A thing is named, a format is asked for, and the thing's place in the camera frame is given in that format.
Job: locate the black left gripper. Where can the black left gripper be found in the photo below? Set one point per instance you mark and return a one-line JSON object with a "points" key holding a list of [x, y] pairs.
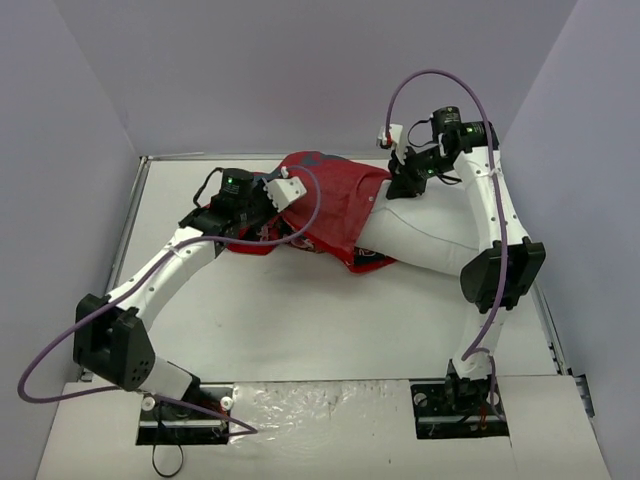
{"points": [[267, 220]]}

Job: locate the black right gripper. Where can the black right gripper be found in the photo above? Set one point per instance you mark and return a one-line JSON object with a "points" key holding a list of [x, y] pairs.
{"points": [[405, 178]]}

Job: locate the white pillow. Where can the white pillow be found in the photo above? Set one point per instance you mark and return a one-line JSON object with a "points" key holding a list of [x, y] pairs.
{"points": [[435, 231]]}

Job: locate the red printed pillowcase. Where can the red printed pillowcase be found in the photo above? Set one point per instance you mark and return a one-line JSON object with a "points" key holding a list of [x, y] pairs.
{"points": [[348, 193]]}

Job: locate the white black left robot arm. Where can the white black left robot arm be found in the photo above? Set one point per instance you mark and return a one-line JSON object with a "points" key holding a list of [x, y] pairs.
{"points": [[111, 338]]}

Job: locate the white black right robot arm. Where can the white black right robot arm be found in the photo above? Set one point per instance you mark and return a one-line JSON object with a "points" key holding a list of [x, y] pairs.
{"points": [[507, 261]]}

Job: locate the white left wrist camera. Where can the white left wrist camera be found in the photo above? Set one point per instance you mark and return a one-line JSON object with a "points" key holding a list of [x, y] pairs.
{"points": [[284, 190]]}

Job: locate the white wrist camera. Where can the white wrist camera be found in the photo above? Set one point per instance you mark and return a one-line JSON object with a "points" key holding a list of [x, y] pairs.
{"points": [[393, 137], [284, 190]]}

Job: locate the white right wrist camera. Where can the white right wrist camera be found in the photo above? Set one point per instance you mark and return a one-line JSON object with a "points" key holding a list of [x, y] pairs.
{"points": [[393, 137]]}

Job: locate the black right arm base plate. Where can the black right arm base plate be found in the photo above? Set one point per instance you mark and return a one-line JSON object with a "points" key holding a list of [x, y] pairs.
{"points": [[437, 418]]}

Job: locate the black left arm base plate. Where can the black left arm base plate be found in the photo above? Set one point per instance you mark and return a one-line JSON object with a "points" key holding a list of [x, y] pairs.
{"points": [[165, 424]]}

